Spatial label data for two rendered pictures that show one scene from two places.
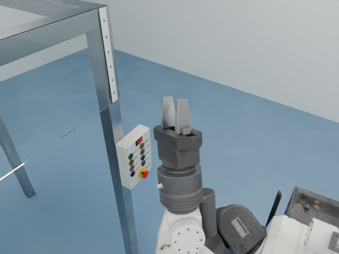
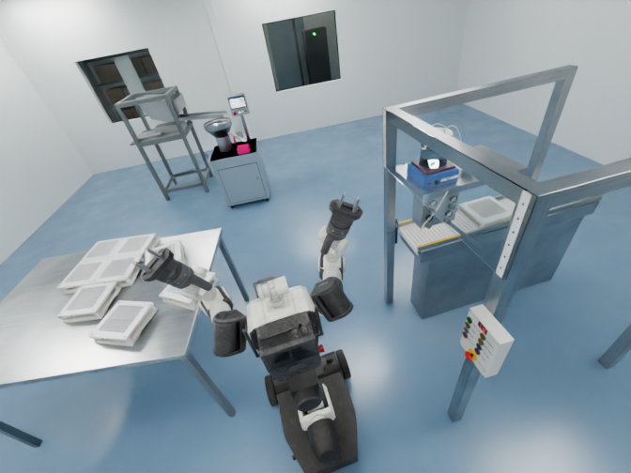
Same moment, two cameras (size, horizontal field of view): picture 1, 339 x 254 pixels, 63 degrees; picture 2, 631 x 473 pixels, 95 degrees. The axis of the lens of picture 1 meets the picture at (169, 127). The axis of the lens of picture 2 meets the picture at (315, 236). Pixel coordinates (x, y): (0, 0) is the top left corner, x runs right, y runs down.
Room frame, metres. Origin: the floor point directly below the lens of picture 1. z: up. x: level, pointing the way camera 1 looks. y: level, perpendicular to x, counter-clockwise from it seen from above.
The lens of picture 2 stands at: (1.03, -0.68, 2.14)
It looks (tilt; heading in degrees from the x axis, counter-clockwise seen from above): 38 degrees down; 141
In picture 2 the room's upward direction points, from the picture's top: 11 degrees counter-clockwise
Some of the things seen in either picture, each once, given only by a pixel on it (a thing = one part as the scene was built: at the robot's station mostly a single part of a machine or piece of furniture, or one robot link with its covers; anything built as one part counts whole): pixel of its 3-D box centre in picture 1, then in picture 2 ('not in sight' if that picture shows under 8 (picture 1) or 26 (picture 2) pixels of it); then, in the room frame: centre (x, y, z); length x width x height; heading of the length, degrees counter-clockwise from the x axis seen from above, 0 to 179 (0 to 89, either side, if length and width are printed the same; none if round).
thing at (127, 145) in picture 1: (135, 157); (484, 341); (0.94, 0.16, 0.97); 0.17 x 0.06 x 0.26; 148
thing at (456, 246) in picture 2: not in sight; (496, 220); (0.64, 1.27, 0.77); 1.30 x 0.29 x 0.10; 58
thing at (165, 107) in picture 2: not in sight; (187, 146); (-3.50, 0.87, 0.75); 1.43 x 1.06 x 1.50; 53
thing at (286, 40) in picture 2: not in sight; (303, 53); (-3.82, 3.83, 1.43); 1.38 x 0.01 x 1.16; 53
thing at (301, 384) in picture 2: not in sight; (300, 371); (0.38, -0.39, 0.85); 0.28 x 0.13 x 0.18; 150
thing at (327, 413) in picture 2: not in sight; (315, 405); (0.32, -0.36, 0.28); 0.21 x 0.20 x 0.13; 150
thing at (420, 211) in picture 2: not in sight; (435, 205); (0.43, 0.72, 1.14); 0.22 x 0.11 x 0.20; 58
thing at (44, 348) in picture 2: not in sight; (99, 297); (-1.05, -0.93, 0.84); 1.50 x 1.10 x 0.04; 49
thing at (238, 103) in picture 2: not in sight; (242, 119); (-2.61, 1.42, 1.07); 0.23 x 0.10 x 0.62; 53
